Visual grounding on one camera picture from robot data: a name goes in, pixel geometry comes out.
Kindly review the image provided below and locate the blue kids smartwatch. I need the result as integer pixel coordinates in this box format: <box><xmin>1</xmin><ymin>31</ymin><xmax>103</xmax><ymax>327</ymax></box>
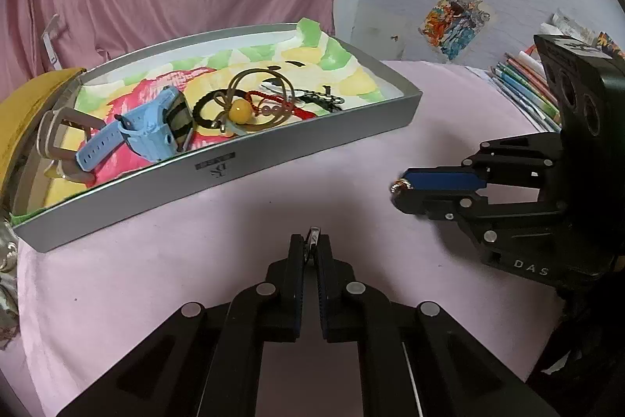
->
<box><xmin>75</xmin><ymin>86</ymin><xmax>195</xmax><ymax>172</ymax></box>

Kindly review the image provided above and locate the floral brocade pillow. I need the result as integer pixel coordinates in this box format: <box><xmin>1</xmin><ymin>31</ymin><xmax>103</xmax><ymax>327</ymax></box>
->
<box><xmin>0</xmin><ymin>216</ymin><xmax>19</xmax><ymax>350</ymax></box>

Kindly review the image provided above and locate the white hair clip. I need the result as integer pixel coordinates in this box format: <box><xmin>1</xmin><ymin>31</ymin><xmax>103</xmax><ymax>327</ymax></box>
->
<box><xmin>259</xmin><ymin>77</ymin><xmax>295</xmax><ymax>99</ymax></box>

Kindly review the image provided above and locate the beige watch strap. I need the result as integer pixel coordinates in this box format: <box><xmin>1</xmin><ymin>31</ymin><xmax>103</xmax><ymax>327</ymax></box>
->
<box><xmin>36</xmin><ymin>106</ymin><xmax>106</xmax><ymax>183</ymax></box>

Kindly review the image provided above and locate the black beaded keychain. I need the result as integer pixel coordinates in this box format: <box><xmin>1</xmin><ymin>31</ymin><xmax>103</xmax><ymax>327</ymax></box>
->
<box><xmin>295</xmin><ymin>86</ymin><xmax>345</xmax><ymax>113</ymax></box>

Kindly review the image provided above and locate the stack of books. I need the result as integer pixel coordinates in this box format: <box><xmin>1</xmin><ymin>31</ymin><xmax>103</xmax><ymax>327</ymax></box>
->
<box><xmin>467</xmin><ymin>9</ymin><xmax>624</xmax><ymax>132</ymax></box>

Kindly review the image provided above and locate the pink bed sheet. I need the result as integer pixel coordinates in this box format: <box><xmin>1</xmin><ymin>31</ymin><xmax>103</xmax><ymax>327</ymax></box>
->
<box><xmin>1</xmin><ymin>61</ymin><xmax>561</xmax><ymax>416</ymax></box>

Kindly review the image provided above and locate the black camera box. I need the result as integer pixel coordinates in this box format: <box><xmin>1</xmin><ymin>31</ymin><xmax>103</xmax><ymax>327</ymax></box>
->
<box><xmin>534</xmin><ymin>35</ymin><xmax>624</xmax><ymax>145</ymax></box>

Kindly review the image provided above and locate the colourful cartoon cloth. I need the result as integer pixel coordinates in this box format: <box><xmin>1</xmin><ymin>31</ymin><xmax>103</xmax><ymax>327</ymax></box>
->
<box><xmin>13</xmin><ymin>18</ymin><xmax>400</xmax><ymax>215</ymax></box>

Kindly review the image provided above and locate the white folding lamp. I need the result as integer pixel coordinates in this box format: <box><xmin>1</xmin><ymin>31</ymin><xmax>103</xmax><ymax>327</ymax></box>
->
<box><xmin>40</xmin><ymin>13</ymin><xmax>64</xmax><ymax>71</ymax></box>

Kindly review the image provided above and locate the grey shallow tray box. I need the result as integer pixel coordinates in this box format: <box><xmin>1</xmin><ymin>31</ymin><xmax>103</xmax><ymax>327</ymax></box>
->
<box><xmin>1</xmin><ymin>19</ymin><xmax>421</xmax><ymax>253</ymax></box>

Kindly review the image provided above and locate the yellow pillow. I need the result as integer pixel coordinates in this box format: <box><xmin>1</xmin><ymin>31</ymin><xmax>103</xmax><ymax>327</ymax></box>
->
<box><xmin>1</xmin><ymin>68</ymin><xmax>85</xmax><ymax>208</ymax></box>

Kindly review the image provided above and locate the brown cord yellow bead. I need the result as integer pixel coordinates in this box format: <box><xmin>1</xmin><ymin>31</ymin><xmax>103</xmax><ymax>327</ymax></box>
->
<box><xmin>211</xmin><ymin>68</ymin><xmax>295</xmax><ymax>133</ymax></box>

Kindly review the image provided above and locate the colourful wall poster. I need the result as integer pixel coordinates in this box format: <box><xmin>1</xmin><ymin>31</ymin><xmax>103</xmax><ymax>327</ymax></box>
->
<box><xmin>418</xmin><ymin>0</ymin><xmax>495</xmax><ymax>61</ymax></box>

